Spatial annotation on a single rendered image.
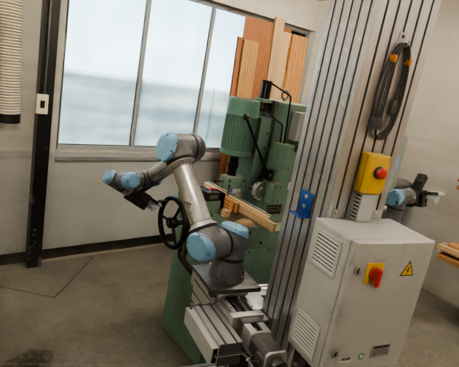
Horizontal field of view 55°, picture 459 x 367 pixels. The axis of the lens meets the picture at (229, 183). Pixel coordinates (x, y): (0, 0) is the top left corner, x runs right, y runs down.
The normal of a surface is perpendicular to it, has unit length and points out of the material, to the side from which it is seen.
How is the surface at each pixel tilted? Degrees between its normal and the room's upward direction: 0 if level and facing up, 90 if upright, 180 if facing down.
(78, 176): 90
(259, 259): 90
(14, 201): 90
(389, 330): 90
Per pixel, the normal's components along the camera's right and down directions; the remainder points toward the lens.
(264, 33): 0.62, 0.26
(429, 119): -0.76, 0.04
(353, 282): 0.41, 0.30
